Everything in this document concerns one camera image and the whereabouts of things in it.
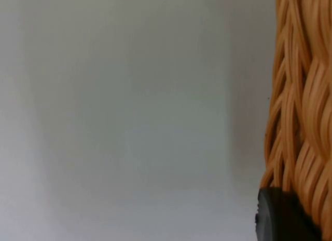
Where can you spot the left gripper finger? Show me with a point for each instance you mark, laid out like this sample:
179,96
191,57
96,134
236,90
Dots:
280,217

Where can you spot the pale brown wicker basket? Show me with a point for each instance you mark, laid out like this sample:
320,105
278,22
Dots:
306,95

